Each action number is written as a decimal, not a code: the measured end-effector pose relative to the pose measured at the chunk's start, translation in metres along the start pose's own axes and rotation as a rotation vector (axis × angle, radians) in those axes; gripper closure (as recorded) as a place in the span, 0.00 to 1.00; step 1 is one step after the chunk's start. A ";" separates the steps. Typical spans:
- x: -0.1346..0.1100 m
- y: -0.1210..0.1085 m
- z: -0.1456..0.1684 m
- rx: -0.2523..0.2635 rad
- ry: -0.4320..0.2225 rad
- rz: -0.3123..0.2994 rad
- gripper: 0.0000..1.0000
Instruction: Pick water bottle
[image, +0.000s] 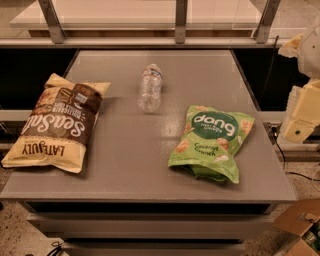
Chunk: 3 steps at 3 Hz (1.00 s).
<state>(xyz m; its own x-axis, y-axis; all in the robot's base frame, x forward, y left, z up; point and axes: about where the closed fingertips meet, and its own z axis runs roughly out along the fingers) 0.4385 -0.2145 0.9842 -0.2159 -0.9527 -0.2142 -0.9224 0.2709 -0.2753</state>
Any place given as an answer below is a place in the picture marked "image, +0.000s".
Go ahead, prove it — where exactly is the clear plastic water bottle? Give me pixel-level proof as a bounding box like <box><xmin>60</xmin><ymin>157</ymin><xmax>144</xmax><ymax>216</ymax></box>
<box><xmin>138</xmin><ymin>64</ymin><xmax>163</xmax><ymax>113</ymax></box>

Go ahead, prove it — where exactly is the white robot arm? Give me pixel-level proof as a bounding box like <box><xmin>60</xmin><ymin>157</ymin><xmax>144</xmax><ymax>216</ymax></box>
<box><xmin>278</xmin><ymin>16</ymin><xmax>320</xmax><ymax>143</ymax></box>

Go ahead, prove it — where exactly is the black cable on right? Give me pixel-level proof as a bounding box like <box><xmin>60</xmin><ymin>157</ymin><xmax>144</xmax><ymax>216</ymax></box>
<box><xmin>259</xmin><ymin>34</ymin><xmax>320</xmax><ymax>183</ymax></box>

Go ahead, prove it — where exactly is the cardboard box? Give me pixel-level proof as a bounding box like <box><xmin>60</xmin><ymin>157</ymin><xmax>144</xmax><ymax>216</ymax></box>
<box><xmin>273</xmin><ymin>199</ymin><xmax>320</xmax><ymax>256</ymax></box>

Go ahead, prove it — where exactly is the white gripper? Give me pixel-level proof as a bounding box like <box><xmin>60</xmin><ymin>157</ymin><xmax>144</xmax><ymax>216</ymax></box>
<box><xmin>278</xmin><ymin>33</ymin><xmax>320</xmax><ymax>143</ymax></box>

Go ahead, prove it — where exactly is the metal shelf frame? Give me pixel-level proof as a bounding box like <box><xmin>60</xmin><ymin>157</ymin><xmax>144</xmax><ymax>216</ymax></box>
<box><xmin>0</xmin><ymin>0</ymin><xmax>320</xmax><ymax>49</ymax></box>

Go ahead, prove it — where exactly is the black cable bottom left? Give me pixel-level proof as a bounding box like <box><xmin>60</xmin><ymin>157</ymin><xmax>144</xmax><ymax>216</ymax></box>
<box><xmin>46</xmin><ymin>241</ymin><xmax>64</xmax><ymax>256</ymax></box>

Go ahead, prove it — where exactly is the green Dang snack bag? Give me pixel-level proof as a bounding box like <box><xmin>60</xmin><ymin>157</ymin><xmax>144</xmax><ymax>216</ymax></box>
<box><xmin>168</xmin><ymin>105</ymin><xmax>255</xmax><ymax>184</ymax></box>

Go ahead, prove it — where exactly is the brown yellow chips bag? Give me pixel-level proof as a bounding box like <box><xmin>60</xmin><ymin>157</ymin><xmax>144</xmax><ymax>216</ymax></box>
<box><xmin>1</xmin><ymin>74</ymin><xmax>110</xmax><ymax>173</ymax></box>

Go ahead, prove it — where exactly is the black cable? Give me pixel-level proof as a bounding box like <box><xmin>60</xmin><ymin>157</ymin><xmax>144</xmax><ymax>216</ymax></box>
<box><xmin>259</xmin><ymin>34</ymin><xmax>320</xmax><ymax>183</ymax></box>
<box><xmin>46</xmin><ymin>241</ymin><xmax>64</xmax><ymax>256</ymax></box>

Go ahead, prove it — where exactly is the grey table cabinet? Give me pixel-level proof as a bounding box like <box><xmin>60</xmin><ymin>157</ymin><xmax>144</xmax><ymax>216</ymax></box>
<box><xmin>2</xmin><ymin>50</ymin><xmax>296</xmax><ymax>256</ymax></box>

